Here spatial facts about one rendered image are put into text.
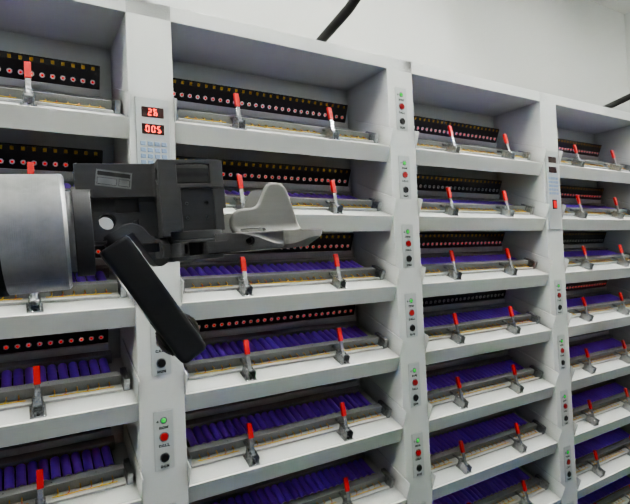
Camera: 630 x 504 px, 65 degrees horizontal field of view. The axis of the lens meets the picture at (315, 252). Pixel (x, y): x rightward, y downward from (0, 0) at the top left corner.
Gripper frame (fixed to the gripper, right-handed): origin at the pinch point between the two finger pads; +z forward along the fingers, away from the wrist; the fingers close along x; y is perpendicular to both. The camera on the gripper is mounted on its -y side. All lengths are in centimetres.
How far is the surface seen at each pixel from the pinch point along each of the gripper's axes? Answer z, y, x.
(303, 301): 31, -13, 69
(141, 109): -5, 32, 64
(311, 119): 46, 38, 86
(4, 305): -32, -6, 67
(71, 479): -24, -43, 70
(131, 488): -13, -47, 68
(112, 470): -16, -43, 70
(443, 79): 86, 48, 73
